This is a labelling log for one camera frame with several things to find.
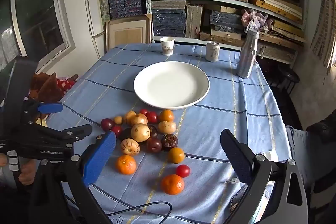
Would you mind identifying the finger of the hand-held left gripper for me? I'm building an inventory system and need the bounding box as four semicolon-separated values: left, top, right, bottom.
24;99;64;123
33;123;93;147

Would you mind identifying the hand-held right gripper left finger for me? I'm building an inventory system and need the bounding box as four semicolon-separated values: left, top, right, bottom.
29;132;117;224

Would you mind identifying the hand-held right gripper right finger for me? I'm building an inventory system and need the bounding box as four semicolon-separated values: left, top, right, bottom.
220;128;309;224

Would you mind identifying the orange tangerine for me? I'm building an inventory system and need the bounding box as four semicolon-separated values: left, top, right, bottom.
161;174;185;195
159;109;175;123
116;154;137;175

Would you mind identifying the dark red plum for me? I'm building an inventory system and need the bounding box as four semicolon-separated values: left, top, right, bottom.
146;138;163;153
101;118;115;132

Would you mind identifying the dark water chestnut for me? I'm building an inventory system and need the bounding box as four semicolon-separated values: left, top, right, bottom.
119;128;133;140
147;124;159;138
161;134;179;151

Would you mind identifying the yellowish tangerine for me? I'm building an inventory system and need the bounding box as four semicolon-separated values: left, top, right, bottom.
167;147;185;164

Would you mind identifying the white plate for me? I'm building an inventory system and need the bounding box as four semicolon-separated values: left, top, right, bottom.
133;61;210;110

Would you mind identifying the person's left hand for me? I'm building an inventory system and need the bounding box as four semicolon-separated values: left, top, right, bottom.
0;154;36;186

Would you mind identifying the brown cloth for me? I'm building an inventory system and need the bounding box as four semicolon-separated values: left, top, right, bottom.
29;72;79;104

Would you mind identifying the red white patterned cloth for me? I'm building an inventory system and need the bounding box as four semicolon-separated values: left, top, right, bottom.
56;77;75;90

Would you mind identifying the blue checked tablecloth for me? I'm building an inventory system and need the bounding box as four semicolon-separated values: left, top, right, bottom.
46;43;292;224

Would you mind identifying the person's grey trouser leg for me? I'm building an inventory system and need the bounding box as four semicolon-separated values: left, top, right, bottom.
285;126;336;188

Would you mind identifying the black cloth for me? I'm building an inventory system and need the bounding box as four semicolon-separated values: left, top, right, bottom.
306;110;336;142

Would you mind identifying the dark glass window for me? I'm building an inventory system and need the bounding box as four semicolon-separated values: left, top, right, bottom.
10;0;76;67

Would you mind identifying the black stool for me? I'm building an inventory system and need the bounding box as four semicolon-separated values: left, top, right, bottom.
273;65;301;94

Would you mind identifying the white leaning strip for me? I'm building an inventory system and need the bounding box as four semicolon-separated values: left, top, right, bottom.
83;0;105;37

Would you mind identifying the silver metal bottle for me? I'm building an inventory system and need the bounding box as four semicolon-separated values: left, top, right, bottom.
237;29;260;79

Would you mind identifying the wooden framed panel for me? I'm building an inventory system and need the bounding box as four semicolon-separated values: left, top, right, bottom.
106;14;153;52

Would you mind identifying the white beverage can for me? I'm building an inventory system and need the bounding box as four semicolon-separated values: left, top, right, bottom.
205;41;220;62

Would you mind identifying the green marbled board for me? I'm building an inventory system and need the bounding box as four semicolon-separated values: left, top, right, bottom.
97;0;111;24

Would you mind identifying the white paper cup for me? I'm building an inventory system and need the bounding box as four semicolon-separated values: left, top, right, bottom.
160;37;175;56

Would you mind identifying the white metal shelf rack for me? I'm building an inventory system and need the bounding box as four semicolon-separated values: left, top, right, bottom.
142;0;309;62

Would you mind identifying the pink crumpled cloth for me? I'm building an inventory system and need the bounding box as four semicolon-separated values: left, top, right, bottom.
241;8;275;34

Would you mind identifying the black cable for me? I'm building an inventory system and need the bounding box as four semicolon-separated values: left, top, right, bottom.
104;201;173;217

